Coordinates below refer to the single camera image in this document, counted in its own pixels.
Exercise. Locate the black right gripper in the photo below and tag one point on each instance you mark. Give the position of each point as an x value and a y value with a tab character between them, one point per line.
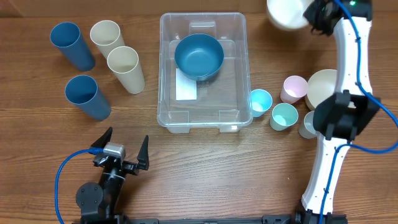
312	12

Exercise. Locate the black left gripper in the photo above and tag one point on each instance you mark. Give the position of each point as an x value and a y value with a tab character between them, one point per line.
142	157

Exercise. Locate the cream bowl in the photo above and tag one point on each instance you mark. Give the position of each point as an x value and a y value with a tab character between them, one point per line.
288	14
321	85

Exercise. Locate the pink small cup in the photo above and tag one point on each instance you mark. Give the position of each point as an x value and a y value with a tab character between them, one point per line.
294	88

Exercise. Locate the light blue small cup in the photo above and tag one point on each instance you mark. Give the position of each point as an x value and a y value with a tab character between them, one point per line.
261	101

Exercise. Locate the dark blue bowl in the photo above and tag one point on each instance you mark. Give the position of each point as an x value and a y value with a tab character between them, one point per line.
199	56

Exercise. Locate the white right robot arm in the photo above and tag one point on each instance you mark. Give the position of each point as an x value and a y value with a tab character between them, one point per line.
343	115

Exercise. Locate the dark blue tall cup front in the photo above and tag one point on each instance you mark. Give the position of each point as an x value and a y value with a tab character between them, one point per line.
84	92

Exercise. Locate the dark blue tall cup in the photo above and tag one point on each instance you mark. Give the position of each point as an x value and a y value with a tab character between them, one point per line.
84	92
67	37

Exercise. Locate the white label in bin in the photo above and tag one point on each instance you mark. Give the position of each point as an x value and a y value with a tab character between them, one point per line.
186	89

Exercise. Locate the cream tall cup front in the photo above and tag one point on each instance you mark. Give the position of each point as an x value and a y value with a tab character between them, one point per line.
124	62

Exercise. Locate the cream tall cup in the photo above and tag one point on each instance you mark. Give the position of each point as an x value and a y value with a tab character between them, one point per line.
107	36
124	62

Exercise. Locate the mint green small cup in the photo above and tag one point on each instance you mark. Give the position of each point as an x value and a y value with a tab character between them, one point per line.
284	115

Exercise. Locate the clear plastic storage bin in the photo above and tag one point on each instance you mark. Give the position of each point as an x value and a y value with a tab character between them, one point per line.
223	102

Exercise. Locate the cream tall cup rear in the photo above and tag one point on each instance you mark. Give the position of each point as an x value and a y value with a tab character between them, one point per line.
107	36

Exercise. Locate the grey small cup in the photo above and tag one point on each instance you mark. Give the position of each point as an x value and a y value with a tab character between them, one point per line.
306	129

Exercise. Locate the dark blue tall cup rear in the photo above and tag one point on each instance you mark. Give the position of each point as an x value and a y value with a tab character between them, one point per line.
67	37

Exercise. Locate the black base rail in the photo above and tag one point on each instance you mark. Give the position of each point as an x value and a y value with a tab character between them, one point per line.
265	219

